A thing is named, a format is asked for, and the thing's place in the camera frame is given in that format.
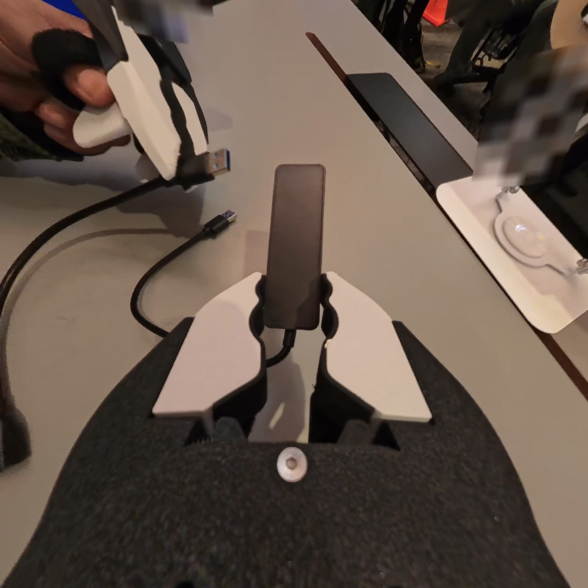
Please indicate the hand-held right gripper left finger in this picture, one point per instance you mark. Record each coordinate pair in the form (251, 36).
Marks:
(216, 358)

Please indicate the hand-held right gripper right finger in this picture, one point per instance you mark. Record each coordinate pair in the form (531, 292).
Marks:
(372, 358)

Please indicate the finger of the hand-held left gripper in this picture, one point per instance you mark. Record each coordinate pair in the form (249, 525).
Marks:
(195, 128)
(147, 119)

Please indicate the person's left hand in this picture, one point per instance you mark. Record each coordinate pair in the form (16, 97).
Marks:
(18, 27)

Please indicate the white stand with instruction board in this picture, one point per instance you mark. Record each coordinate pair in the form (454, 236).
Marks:
(482, 239)

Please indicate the orange traffic cone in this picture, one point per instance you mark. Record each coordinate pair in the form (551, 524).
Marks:
(436, 11)

